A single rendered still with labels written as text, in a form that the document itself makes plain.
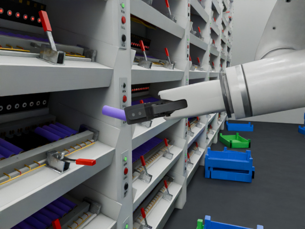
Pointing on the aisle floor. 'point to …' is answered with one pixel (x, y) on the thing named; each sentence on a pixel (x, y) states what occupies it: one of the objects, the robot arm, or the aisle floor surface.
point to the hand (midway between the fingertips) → (139, 113)
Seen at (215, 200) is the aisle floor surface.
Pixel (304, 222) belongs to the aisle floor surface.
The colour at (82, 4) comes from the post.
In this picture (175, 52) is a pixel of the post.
